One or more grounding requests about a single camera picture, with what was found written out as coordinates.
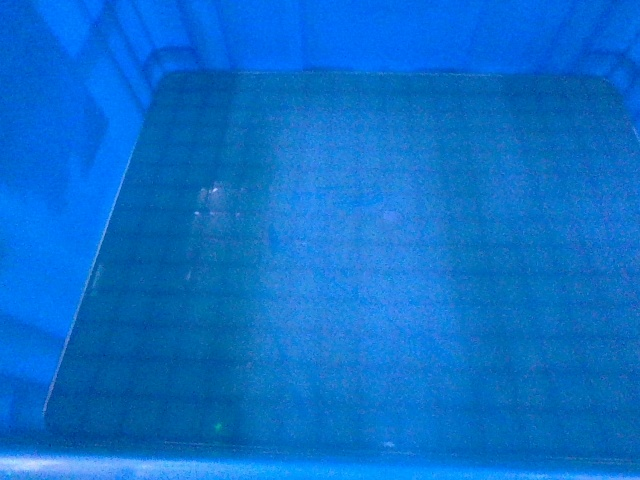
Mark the large blue plastic crate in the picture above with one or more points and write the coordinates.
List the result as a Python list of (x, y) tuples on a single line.
[(319, 239)]

